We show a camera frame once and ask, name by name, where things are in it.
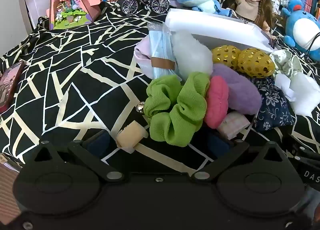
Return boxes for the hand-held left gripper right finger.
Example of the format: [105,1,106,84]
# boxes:
[192,132,288,183]

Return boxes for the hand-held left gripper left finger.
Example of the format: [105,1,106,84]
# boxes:
[32,130,124,183]

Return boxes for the pink and white packet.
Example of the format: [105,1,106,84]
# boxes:
[216,111,251,139]

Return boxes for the beige sponge block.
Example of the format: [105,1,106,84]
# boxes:
[116,121,149,154]

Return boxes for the pink round cushion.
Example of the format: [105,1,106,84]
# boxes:
[204,75,229,129]

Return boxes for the green scrunchie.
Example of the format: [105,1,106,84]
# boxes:
[144,71,210,147]

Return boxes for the purple fluffy pad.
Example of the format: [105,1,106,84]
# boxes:
[212,64,262,115]

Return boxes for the navy floral pouch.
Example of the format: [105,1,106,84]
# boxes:
[250,76,295,133]

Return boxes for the white crinkled cloth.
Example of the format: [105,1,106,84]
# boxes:
[274,71,297,102]

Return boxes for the white fluffy plush face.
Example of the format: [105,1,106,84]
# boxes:
[171,30,214,76]

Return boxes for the pale pink cloth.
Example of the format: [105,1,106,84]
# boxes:
[134,38,154,78]

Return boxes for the white floral cloth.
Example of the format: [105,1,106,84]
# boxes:
[269,50,304,78]

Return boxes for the blue face mask pack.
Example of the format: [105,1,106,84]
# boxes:
[147,22,177,79]

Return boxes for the white cardboard box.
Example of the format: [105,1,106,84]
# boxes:
[165,8,275,53]

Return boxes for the black white lined blanket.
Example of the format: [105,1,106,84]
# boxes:
[0,0,320,170]

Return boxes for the pink striped pad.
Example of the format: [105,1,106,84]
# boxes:
[0,152,23,220]

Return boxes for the smartphone in red case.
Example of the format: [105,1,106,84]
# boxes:
[0,61,25,114]

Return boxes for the pink triangular dollhouse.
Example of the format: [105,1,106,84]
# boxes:
[49,0,105,31]

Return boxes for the round blue mouse plush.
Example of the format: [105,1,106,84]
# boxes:
[281,0,320,54]

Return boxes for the brown haired doll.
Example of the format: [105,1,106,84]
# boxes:
[229,0,278,41]

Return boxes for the black miniature bicycle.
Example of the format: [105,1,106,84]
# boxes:
[121,0,171,16]

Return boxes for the white paper sheet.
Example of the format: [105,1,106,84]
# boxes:
[24,0,53,18]

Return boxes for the black cables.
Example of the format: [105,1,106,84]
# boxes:
[301,31,320,58]

